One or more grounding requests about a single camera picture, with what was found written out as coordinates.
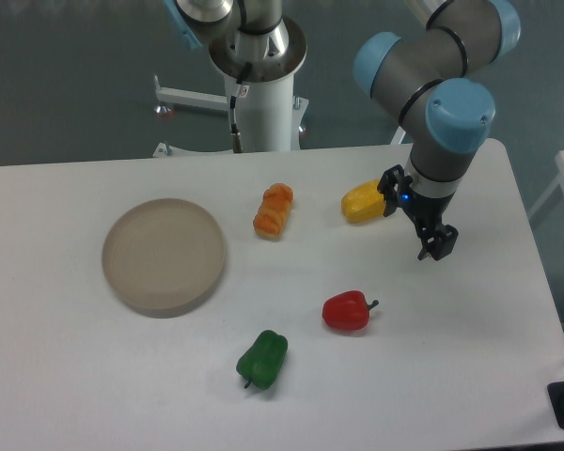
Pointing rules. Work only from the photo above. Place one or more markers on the beige round plate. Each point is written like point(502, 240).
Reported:
point(164, 257)

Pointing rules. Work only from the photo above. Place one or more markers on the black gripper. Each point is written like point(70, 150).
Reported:
point(426, 213)

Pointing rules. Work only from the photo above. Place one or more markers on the red bell pepper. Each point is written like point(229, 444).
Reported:
point(348, 311)

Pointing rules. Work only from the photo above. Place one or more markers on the yellow bell pepper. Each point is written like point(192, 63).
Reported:
point(363, 202)

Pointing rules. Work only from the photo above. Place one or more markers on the green bell pepper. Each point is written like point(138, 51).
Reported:
point(261, 363)

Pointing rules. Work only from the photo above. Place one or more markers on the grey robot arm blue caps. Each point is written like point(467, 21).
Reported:
point(424, 85)

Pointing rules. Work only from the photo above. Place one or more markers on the orange bell pepper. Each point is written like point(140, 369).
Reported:
point(274, 211)

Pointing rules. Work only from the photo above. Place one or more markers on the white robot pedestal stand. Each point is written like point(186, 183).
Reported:
point(258, 68)

